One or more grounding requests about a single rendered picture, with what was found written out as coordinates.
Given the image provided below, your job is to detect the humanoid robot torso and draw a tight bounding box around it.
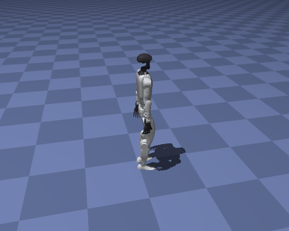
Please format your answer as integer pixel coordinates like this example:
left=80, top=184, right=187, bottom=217
left=136, top=70, right=153, bottom=118

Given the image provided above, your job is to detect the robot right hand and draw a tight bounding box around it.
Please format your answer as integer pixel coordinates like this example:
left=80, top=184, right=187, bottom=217
left=142, top=119, right=152, bottom=134

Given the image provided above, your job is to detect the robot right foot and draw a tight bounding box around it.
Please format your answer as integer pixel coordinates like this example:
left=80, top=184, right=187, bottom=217
left=137, top=164, right=155, bottom=170

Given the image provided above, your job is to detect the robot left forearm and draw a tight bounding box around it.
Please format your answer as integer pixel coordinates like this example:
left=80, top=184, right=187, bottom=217
left=136, top=90, right=140, bottom=105

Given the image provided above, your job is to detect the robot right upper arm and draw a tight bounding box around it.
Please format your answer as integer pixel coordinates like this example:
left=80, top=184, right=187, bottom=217
left=143, top=77, right=152, bottom=105

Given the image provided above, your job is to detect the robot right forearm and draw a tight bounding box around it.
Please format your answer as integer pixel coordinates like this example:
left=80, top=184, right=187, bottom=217
left=144, top=101, right=152, bottom=123

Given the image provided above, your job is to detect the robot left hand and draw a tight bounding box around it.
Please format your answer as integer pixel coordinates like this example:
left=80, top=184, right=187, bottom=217
left=133, top=101, right=138, bottom=118

